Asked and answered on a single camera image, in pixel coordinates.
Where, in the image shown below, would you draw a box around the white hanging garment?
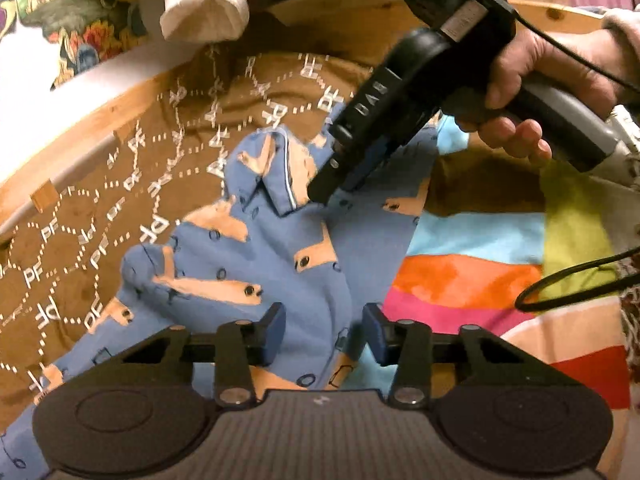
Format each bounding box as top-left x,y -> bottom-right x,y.
160,0 -> 251,43

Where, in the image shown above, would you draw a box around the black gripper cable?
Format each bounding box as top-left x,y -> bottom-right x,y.
512,7 -> 640,88

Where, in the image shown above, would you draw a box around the colourful striped blanket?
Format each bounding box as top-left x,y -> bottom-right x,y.
305,115 -> 637,480

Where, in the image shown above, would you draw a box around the floral wall poster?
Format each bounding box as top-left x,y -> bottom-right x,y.
10,0 -> 151,92

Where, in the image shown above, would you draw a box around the person's right forearm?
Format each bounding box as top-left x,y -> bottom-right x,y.
600,7 -> 640,106

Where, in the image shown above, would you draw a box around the wooden bed frame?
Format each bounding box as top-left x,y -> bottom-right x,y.
0,0 -> 608,241

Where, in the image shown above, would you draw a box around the black looped cable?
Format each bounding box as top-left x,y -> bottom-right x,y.
515,247 -> 640,312

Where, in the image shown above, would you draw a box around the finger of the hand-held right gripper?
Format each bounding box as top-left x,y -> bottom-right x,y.
345,140 -> 390,193
306,130 -> 371,206

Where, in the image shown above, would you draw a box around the blue patterned pants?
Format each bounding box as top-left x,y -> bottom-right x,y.
0,107 -> 442,466

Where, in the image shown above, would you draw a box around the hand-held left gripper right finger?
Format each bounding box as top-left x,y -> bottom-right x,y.
361,302 -> 527,407

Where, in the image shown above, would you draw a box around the brown patterned blanket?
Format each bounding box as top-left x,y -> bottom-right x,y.
0,10 -> 551,433

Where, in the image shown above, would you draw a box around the person's right hand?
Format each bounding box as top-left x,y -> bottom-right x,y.
452,25 -> 622,162

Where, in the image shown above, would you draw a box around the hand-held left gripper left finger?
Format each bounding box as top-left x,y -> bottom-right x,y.
120,302 -> 288,407

